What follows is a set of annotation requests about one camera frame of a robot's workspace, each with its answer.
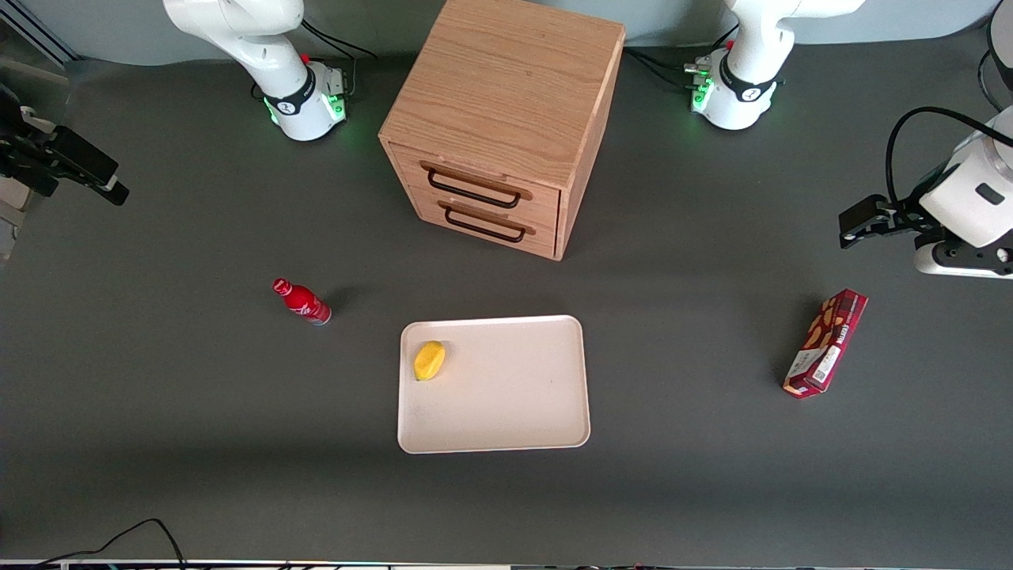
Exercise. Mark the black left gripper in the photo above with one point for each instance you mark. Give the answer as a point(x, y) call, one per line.
point(904, 214)

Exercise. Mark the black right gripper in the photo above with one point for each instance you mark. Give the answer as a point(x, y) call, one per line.
point(22, 149)

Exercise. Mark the red coke bottle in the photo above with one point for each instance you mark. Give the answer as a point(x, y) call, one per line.
point(305, 303)

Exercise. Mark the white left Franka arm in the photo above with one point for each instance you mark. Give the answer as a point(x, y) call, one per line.
point(744, 87)

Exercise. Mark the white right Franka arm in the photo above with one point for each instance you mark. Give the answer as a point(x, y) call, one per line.
point(261, 55)

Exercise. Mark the cream plastic tray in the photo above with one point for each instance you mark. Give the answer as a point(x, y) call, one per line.
point(506, 396)

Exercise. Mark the white plastic bag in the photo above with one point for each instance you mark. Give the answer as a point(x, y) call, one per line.
point(12, 214)

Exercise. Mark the red snack box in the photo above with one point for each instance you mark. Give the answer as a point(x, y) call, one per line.
point(825, 344)

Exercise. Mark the wooden drawer front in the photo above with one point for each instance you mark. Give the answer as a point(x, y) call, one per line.
point(546, 202)
point(542, 241)

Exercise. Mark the wooden drawer cabinet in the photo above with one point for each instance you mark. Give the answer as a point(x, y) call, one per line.
point(498, 87)

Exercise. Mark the yellow lemon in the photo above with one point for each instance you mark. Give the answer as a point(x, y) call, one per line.
point(430, 361)

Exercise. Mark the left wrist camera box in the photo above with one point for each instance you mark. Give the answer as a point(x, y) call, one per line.
point(961, 260)

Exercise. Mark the aluminium frame rail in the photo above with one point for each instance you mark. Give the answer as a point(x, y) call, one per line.
point(36, 32)

